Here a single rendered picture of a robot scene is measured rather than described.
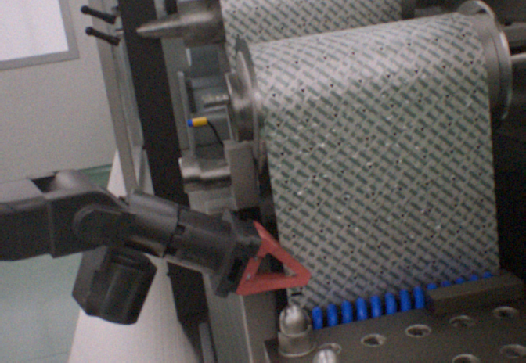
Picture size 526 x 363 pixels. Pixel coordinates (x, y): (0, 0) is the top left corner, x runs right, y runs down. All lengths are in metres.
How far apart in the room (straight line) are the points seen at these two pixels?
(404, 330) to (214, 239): 0.20
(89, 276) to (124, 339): 0.40
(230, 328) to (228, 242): 0.37
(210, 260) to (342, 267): 0.15
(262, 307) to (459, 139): 0.30
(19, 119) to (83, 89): 0.60
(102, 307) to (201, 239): 0.12
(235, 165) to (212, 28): 0.25
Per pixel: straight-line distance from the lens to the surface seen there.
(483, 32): 0.78
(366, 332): 0.72
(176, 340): 1.05
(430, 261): 0.78
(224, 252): 0.70
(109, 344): 1.08
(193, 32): 0.96
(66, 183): 0.66
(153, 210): 0.69
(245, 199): 0.79
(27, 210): 0.63
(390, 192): 0.74
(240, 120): 0.72
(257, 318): 0.85
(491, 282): 0.76
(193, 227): 0.69
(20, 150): 6.47
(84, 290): 0.71
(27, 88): 6.37
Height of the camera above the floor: 1.37
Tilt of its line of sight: 14 degrees down
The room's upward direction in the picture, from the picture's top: 8 degrees counter-clockwise
